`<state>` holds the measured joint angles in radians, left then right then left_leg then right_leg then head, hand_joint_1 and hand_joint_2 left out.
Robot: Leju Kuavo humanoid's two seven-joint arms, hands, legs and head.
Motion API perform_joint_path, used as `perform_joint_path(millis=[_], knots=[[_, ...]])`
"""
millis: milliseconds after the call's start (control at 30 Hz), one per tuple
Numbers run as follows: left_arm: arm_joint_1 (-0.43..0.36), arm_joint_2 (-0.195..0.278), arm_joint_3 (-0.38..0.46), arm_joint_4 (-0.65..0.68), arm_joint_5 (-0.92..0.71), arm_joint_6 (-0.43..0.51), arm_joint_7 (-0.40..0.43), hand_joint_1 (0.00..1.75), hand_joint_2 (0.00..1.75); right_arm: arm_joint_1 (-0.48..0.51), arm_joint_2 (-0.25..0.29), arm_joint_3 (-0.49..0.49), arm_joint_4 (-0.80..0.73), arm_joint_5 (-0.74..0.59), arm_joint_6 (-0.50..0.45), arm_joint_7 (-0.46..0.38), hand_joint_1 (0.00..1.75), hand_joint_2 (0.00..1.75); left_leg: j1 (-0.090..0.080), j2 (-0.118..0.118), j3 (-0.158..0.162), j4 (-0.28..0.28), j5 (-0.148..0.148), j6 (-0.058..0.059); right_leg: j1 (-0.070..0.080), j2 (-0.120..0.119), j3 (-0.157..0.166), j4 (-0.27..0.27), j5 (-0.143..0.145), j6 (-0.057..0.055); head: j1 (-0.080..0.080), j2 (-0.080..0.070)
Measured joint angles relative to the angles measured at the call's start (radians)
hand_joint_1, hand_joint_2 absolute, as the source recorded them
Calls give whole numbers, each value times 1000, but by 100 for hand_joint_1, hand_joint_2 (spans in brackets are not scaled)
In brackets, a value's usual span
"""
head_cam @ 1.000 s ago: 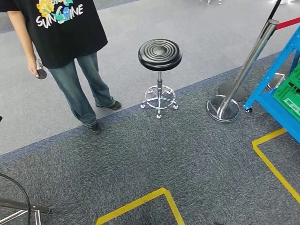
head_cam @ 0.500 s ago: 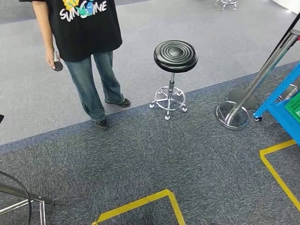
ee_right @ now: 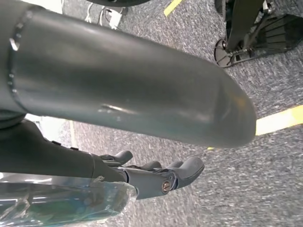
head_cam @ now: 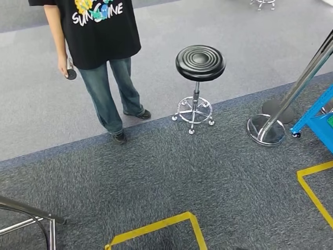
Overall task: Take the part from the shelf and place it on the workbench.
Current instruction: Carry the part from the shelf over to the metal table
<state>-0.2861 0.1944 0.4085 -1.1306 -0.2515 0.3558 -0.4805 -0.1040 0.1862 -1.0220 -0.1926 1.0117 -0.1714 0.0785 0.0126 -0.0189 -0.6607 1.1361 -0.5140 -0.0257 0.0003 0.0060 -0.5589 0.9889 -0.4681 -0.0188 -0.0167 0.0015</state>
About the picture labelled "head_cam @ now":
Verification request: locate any person's right hand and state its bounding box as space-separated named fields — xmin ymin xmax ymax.
xmin=57 ymin=55 xmax=69 ymax=78

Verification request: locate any steel workbench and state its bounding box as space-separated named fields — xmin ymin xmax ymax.
xmin=0 ymin=195 xmax=67 ymax=250

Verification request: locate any blue metal shelf rack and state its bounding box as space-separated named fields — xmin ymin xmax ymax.
xmin=290 ymin=84 xmax=333 ymax=154

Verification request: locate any person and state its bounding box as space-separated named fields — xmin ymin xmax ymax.
xmin=28 ymin=0 xmax=152 ymax=146

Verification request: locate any black round stool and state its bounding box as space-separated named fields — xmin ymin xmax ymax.
xmin=172 ymin=45 xmax=226 ymax=135

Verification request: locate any chrome stool base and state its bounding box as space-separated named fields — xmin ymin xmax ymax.
xmin=249 ymin=0 xmax=276 ymax=11

